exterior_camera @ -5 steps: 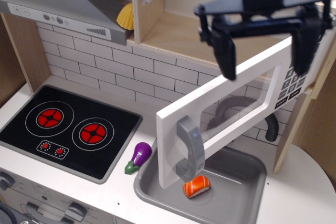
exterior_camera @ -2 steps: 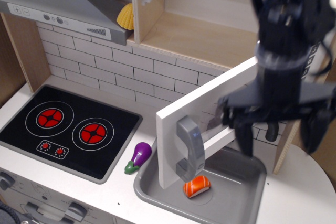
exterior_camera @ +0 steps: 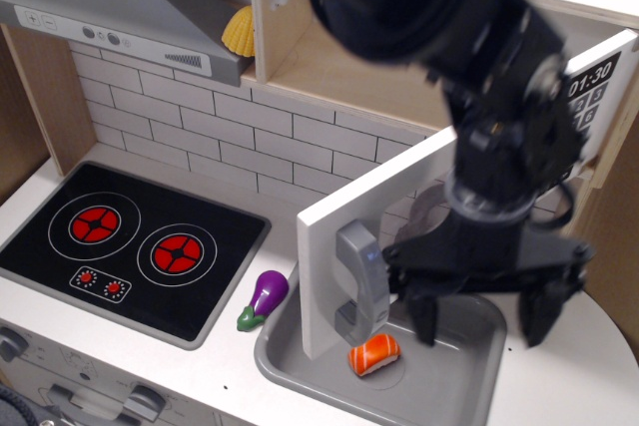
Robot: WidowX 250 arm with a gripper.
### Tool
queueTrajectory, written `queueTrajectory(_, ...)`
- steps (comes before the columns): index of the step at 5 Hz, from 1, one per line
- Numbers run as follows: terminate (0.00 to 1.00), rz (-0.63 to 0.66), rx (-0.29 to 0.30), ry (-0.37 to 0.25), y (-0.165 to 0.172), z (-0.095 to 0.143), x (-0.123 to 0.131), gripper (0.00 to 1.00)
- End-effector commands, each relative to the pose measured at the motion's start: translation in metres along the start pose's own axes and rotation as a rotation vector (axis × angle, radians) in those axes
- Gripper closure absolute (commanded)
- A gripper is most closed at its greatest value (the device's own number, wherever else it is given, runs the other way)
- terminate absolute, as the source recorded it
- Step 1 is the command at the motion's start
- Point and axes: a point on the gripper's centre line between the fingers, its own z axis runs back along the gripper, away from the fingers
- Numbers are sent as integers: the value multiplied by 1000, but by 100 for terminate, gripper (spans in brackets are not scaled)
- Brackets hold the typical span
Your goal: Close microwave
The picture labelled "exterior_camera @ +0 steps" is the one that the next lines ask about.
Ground grey left oven knob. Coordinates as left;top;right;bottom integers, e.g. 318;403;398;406
0;326;29;363

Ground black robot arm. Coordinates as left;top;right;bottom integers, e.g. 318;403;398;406
311;0;593;346

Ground grey toy sink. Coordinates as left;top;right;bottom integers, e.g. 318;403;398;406
255;273;507;425

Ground white toy microwave door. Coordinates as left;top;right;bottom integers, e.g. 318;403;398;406
297;29;638;359

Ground wooden microwave cabinet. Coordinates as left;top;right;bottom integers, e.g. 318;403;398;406
247;0;639;332

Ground orange salmon sushi toy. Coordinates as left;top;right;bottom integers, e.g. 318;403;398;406
347;333;401;377

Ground black toy stovetop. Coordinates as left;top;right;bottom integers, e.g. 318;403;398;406
1;163;271;350

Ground dark grey toy faucet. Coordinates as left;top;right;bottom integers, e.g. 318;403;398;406
393;183;449;243

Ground yellow toy shell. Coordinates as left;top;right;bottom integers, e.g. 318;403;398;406
221;6;256;58

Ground grey right oven knob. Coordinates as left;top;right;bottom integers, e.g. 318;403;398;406
123;384;167;422

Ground purple toy eggplant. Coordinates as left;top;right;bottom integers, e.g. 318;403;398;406
237;270;290;332

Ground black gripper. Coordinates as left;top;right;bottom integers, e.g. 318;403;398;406
383;209;594;347

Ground grey oven knob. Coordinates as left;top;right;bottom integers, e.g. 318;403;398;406
0;326;29;363
123;384;167;422

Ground grey range hood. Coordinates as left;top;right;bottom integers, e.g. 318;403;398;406
1;0;251;86

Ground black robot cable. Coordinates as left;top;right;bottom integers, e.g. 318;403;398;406
531;179;575;232

